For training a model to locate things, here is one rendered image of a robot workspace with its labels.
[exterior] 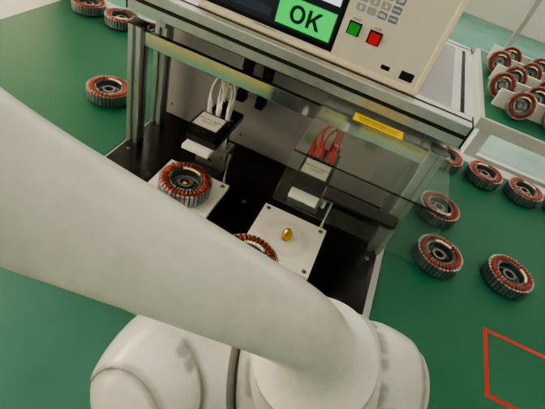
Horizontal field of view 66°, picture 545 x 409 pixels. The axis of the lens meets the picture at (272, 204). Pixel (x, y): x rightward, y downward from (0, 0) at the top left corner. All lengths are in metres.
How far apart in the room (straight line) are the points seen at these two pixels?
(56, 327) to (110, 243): 1.46
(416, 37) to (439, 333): 0.57
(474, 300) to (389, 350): 0.69
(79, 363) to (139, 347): 1.19
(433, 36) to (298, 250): 0.46
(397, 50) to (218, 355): 0.58
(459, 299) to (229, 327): 0.85
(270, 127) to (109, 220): 0.89
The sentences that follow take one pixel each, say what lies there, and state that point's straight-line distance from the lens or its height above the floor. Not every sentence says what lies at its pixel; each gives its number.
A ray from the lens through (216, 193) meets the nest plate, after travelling 0.93.
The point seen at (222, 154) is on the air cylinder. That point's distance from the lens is 0.98.
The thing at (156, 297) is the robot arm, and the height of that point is 1.25.
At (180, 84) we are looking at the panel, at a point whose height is 0.86.
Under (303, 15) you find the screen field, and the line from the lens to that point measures 0.80.
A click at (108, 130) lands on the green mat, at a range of 1.12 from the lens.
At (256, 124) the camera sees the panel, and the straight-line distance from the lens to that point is 1.06.
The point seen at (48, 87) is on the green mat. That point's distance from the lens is 1.27.
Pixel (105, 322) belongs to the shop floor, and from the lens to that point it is 1.63.
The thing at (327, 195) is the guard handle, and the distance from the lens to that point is 0.58.
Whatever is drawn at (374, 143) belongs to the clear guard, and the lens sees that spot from 0.72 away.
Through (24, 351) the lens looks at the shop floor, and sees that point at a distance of 1.61.
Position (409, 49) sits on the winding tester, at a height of 1.19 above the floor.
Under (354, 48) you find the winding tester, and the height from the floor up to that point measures 1.15.
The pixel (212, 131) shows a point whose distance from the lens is 0.87.
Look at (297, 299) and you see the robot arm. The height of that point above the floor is 1.22.
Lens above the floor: 1.42
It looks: 42 degrees down
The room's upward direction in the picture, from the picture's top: 20 degrees clockwise
